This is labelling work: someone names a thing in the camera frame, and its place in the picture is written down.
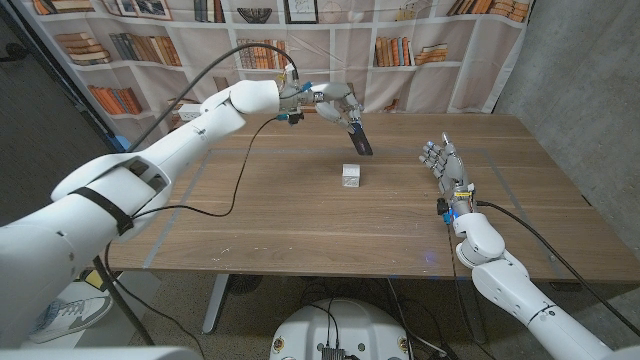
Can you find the blue plastic object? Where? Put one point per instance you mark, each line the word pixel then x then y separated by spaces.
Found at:
pixel 121 143

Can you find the small white cube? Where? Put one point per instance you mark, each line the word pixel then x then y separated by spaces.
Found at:
pixel 351 176

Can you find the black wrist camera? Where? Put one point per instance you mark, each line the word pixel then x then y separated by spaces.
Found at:
pixel 442 206
pixel 295 118

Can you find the white robot torso base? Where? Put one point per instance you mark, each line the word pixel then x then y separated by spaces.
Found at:
pixel 345 325

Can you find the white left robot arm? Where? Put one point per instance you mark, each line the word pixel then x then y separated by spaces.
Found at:
pixel 50 240

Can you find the grey white sneaker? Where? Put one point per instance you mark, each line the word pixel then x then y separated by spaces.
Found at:
pixel 75 315

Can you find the grey table leg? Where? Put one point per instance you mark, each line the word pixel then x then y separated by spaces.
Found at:
pixel 472 315

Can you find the white floor board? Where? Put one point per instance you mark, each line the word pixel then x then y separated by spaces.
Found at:
pixel 142 295

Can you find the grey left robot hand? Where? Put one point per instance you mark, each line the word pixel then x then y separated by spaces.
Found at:
pixel 332 95

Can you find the yellow black floor mat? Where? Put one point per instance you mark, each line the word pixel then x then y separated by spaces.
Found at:
pixel 92 280

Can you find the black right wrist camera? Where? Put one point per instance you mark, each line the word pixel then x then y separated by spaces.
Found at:
pixel 442 206

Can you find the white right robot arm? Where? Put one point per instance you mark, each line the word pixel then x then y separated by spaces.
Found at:
pixel 505 285

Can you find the black keycard holder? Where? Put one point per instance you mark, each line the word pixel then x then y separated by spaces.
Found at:
pixel 361 142

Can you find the printed bookshelf backdrop cloth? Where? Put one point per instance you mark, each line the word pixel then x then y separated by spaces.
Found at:
pixel 400 70

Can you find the black perforated partition panel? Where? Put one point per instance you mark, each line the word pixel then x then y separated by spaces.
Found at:
pixel 40 125

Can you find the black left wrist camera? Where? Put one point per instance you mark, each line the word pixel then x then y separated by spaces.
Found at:
pixel 295 118

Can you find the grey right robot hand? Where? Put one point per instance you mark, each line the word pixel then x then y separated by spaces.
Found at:
pixel 452 167

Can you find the black bracket on partition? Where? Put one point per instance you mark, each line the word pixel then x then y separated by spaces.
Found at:
pixel 12 51

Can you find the white table leg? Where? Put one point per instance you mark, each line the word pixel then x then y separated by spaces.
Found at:
pixel 216 305

